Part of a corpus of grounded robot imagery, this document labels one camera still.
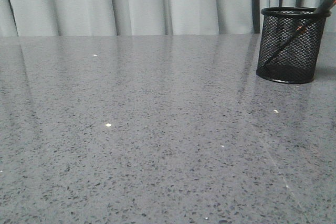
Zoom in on grey orange handled scissors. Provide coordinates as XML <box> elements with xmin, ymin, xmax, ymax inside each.
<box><xmin>265</xmin><ymin>0</ymin><xmax>335</xmax><ymax>66</ymax></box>

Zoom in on pale grey curtain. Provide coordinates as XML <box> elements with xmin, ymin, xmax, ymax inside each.
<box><xmin>1</xmin><ymin>0</ymin><xmax>322</xmax><ymax>37</ymax></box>

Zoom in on black mesh pen bucket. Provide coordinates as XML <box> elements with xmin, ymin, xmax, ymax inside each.
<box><xmin>256</xmin><ymin>7</ymin><xmax>331</xmax><ymax>84</ymax></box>

